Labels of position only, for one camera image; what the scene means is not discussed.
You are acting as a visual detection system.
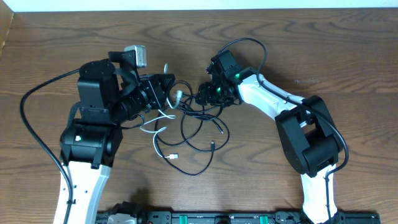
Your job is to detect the white usb cable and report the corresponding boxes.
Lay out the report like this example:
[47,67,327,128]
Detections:
[139,63,185,160]

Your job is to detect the black usb cable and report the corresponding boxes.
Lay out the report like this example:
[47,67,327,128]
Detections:
[154,80,231,177]

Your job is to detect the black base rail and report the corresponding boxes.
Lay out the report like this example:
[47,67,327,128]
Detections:
[96,210,382,224]

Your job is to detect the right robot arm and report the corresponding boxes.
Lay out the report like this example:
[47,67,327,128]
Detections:
[196,50,348,223]

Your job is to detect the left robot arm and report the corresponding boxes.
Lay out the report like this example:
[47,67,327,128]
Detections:
[53,50,175,223]

